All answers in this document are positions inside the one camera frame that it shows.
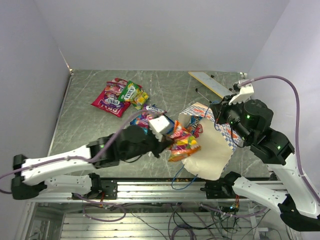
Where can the blue snack bag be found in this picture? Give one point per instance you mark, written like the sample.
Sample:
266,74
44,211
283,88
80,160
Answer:
171,125

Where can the orange Fox's candy bag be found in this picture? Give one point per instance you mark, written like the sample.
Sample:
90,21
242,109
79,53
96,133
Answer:
184,144

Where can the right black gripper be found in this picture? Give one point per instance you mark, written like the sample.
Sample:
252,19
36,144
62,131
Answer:
220,110

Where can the purple Fox's berries candy bag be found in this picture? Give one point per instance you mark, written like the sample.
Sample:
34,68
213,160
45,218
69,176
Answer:
152,111

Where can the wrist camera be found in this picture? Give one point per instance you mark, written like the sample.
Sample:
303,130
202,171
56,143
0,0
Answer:
159,126
245,91

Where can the M&M's candy bag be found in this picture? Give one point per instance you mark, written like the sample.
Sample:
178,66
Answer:
194,127

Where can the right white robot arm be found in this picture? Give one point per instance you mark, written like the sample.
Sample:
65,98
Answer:
299,207

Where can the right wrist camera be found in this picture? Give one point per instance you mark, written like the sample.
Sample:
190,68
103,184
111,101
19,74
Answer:
245,91

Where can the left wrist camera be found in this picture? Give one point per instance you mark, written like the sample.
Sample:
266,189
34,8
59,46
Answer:
159,126

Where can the blue checkered paper bag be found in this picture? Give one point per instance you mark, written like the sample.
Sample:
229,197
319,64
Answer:
218,143

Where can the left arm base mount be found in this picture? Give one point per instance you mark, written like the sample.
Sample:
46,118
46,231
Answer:
107,190

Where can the small whiteboard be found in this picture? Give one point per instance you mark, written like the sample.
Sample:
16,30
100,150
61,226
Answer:
210,83

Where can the yellow green candy wrapper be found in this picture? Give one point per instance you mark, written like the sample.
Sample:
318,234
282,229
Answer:
134,94

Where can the aluminium frame rail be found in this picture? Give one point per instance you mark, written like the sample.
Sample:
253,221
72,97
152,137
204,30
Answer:
152,192

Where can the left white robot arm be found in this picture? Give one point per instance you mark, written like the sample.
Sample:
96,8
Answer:
72,171

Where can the red snack bag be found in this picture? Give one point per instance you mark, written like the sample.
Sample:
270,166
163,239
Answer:
117,112

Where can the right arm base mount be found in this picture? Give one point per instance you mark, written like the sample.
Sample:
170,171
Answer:
218,190

